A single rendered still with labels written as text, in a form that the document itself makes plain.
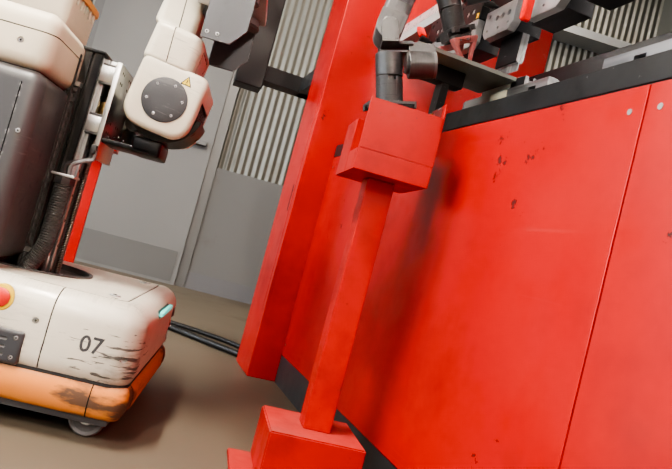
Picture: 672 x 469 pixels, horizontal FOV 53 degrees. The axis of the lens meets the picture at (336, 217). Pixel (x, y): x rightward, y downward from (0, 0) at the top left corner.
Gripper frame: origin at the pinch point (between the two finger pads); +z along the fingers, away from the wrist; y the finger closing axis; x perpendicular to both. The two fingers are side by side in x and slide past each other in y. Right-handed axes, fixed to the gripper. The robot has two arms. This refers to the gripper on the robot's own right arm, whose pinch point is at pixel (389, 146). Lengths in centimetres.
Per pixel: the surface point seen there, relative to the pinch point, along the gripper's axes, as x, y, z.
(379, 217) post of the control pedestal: 2.0, -1.8, 14.7
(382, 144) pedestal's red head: -4.9, -2.8, 0.1
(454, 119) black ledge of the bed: 10.1, 18.1, -7.6
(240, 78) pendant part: 154, -24, -46
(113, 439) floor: 8, -57, 60
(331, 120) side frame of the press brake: 104, 6, -21
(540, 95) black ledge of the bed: -23.7, 21.9, -7.0
